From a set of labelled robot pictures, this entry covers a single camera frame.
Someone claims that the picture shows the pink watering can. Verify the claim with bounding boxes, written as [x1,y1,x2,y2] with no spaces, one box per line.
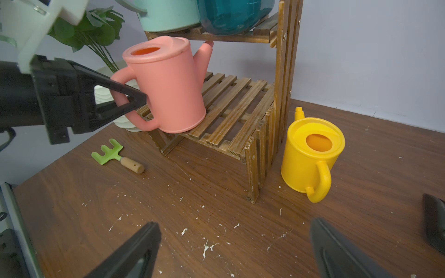
[111,36,214,134]

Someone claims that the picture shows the green monstera plant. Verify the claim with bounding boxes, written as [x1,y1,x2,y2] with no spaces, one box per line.
[48,7,125,73]

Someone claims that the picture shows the dark green watering can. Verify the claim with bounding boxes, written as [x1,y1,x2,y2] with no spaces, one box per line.
[197,0,275,36]

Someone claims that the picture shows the light green watering can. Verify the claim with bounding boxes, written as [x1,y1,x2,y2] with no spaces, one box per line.
[116,0,200,33]

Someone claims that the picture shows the green rake wooden handle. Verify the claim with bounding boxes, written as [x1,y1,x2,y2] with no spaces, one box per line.
[91,139,145,174]

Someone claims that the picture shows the brown wooden slatted shelf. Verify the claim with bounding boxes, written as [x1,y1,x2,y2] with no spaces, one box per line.
[149,1,303,203]

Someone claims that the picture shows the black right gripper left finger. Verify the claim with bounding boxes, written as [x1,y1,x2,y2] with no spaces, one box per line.
[87,222,162,278]

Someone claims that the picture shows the yellow watering can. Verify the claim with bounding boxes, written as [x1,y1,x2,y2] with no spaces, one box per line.
[280,107,345,203]

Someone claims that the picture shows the aluminium front rail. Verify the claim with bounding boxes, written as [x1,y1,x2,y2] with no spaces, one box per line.
[1,183,44,278]

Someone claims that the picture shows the white ribbed plant pot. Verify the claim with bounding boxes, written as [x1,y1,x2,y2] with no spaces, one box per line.
[93,61,143,133]

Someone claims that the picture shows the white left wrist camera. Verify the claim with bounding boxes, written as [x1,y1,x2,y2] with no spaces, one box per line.
[1,0,89,74]

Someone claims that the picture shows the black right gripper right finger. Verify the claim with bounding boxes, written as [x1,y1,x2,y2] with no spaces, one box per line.
[309,218,393,278]

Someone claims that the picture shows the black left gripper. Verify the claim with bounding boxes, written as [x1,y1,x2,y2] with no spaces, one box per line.
[1,56,147,145]

